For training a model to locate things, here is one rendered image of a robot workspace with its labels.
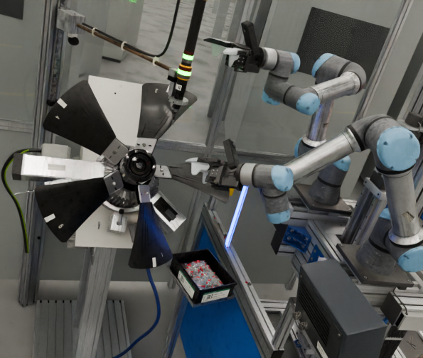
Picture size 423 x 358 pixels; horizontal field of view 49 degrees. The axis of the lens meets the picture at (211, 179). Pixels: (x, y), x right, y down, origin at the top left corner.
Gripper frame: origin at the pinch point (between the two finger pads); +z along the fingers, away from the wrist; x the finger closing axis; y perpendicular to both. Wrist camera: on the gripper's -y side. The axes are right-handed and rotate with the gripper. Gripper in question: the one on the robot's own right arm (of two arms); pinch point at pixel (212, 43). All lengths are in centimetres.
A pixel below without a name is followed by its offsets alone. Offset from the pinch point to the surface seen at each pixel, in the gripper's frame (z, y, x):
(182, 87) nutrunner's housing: 8.1, 15.4, -2.1
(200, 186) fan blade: -3.9, 48.8, -9.9
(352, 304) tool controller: -14, 42, -80
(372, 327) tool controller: -13, 41, -88
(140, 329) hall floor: -17, 166, 32
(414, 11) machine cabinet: -266, -24, 159
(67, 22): 36, 11, 52
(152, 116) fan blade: 9.9, 32.3, 13.4
